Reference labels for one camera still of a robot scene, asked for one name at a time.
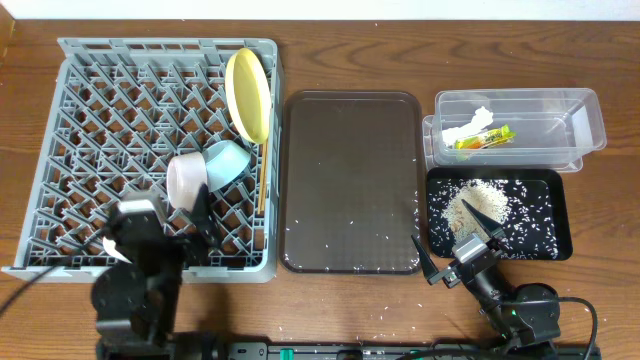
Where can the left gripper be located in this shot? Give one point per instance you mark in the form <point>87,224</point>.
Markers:
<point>176,239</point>

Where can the pink white bowl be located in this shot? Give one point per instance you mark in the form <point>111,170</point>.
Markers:
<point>185,175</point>

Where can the light blue bowl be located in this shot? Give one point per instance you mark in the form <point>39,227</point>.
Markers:
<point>224,161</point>

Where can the wooden chopstick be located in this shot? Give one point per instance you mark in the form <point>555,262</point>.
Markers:
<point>262,177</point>
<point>266,172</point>

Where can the white plastic cup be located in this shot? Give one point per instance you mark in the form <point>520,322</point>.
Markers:
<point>114,249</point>

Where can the yellow round plate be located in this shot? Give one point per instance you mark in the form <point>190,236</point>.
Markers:
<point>248,96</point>

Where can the green orange snack wrapper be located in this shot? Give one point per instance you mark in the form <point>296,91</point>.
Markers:
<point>487,139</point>

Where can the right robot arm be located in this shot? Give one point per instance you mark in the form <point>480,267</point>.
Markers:
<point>527,316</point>

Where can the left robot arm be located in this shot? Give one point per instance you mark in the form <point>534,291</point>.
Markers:
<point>136,299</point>

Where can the food scraps rice pile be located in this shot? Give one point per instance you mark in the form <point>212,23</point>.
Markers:
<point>500,210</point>

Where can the black rectangular tray bin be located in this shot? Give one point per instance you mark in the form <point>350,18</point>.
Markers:
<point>562,210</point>

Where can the dark brown serving tray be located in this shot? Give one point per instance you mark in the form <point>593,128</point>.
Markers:
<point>353,183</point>

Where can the grey plastic dish rack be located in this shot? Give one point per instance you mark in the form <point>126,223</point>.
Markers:
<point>122,109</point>

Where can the clear plastic bin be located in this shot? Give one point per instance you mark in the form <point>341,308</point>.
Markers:
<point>554,127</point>

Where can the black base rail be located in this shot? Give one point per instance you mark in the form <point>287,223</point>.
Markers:
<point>350,351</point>

